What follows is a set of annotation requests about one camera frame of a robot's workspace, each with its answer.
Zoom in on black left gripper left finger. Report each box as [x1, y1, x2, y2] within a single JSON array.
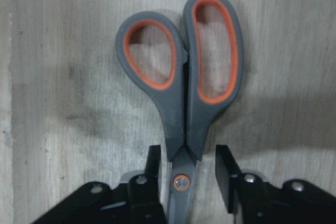
[[128, 145, 165, 223]]

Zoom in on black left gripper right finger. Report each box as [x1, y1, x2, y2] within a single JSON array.
[[215, 145, 270, 223]]

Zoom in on grey orange scissors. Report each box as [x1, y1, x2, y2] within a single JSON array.
[[115, 0, 244, 223]]

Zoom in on dark wooden drawer box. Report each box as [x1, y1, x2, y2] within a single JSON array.
[[1, 0, 335, 223]]

